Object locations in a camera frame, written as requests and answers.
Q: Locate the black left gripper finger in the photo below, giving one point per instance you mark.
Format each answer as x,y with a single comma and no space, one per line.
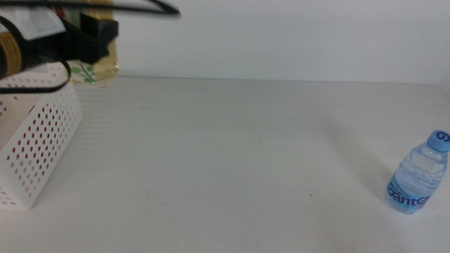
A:
101,28

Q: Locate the yellow tea bottle green label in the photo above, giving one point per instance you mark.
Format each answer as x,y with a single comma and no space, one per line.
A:
103,67

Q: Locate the red cola can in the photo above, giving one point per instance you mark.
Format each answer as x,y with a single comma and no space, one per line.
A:
31,109

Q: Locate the clear water bottle blue cap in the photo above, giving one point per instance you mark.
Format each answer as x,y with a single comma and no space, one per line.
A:
416,178

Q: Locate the white perforated plastic basket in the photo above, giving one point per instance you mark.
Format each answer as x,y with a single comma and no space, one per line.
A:
48,146

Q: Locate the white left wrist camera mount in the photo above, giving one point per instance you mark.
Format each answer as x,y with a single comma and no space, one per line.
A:
37,22

